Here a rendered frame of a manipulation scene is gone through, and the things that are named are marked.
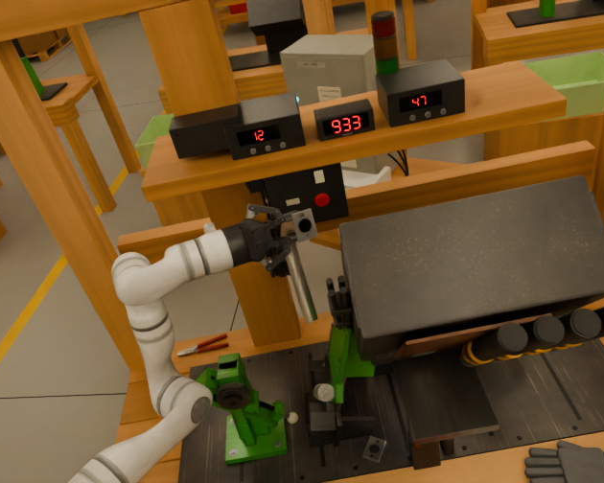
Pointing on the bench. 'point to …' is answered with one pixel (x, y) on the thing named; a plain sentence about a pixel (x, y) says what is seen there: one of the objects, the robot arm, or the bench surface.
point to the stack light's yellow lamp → (385, 49)
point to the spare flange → (372, 445)
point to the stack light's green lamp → (386, 66)
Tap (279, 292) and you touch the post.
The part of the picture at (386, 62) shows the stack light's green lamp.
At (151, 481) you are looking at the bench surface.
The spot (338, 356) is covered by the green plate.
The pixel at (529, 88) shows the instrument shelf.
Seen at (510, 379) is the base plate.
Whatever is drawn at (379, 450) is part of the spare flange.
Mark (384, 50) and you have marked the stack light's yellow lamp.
